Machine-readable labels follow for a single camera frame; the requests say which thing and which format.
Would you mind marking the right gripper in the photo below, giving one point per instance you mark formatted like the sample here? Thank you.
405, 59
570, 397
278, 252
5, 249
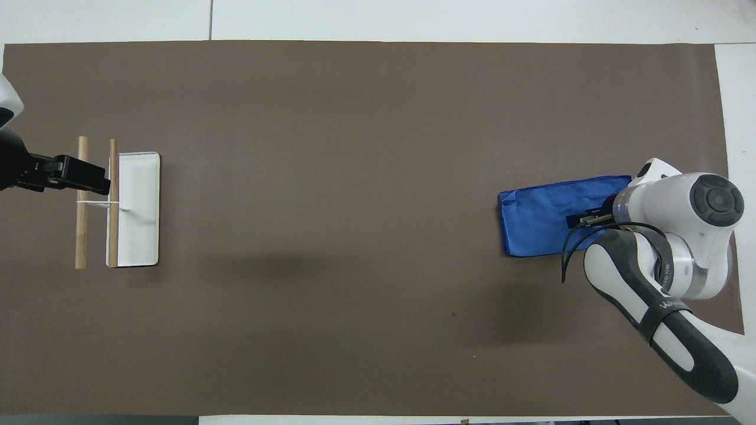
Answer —
605, 209

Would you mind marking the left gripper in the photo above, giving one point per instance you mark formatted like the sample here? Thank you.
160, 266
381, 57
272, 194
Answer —
13, 162

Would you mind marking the blue towel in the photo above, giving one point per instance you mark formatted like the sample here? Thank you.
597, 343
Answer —
537, 218

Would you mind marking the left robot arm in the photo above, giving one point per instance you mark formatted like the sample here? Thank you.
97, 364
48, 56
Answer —
7, 94

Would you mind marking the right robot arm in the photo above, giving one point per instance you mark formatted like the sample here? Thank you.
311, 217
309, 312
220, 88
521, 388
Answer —
679, 236

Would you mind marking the wooden towel rack white base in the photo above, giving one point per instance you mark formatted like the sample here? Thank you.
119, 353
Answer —
139, 206

